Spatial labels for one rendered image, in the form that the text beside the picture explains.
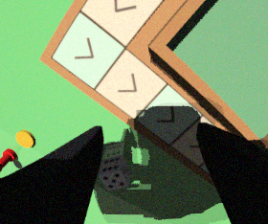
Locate red pawn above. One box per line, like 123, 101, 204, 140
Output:
0, 147, 16, 172

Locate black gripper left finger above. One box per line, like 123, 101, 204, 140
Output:
0, 126, 103, 224

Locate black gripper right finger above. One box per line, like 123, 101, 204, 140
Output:
196, 123, 268, 224

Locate ring of pale arrow squares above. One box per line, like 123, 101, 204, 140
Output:
51, 0, 268, 176

